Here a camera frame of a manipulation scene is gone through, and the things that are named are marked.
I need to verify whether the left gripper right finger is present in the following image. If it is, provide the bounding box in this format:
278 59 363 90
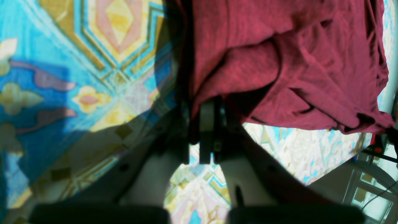
199 98 333 207

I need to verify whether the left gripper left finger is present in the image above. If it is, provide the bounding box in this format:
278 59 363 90
67 101 190 206

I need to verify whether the dark red t-shirt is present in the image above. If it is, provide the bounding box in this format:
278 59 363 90
175 0 397 143

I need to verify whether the patterned tablecloth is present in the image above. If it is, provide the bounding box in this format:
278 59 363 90
1 0 372 224

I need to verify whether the blue orange clamp upper left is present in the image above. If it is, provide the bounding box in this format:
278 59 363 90
361 128 398 164

